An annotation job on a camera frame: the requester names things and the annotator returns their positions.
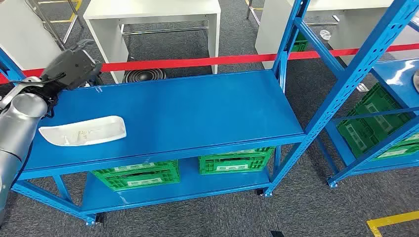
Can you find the white plastic shell part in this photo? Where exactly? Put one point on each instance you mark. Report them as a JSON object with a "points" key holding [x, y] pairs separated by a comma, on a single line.
{"points": [[85, 130]]}

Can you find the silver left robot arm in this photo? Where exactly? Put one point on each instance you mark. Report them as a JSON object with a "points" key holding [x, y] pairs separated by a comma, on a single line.
{"points": [[16, 130]]}

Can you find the blue metal shelf rack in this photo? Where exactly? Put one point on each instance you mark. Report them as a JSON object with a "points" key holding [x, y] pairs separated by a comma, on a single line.
{"points": [[392, 75], [180, 114]]}

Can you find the silver metal part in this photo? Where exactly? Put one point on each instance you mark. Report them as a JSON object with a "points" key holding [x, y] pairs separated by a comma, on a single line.
{"points": [[416, 81]]}

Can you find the red barrier belt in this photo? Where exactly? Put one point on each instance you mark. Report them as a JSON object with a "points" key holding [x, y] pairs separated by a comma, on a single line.
{"points": [[196, 61]]}

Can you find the black ribbed round disc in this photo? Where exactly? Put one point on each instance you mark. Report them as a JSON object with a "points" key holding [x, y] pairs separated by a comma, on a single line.
{"points": [[144, 76]]}

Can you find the white table with chrome bar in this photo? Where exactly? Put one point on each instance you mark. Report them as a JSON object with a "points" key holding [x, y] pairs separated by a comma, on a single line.
{"points": [[147, 9]]}

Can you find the crumpled clear plastic bag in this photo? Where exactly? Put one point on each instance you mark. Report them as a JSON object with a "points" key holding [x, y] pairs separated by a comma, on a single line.
{"points": [[325, 34]]}

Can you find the white floor socket box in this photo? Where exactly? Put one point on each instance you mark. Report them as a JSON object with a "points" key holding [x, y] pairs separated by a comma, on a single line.
{"points": [[362, 87]]}

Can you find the yellow floor tape square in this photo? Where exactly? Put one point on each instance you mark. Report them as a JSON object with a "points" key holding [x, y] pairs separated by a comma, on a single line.
{"points": [[392, 219], [59, 21]]}

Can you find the chrome table frame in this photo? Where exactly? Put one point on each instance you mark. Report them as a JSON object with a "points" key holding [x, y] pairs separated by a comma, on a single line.
{"points": [[47, 24]]}

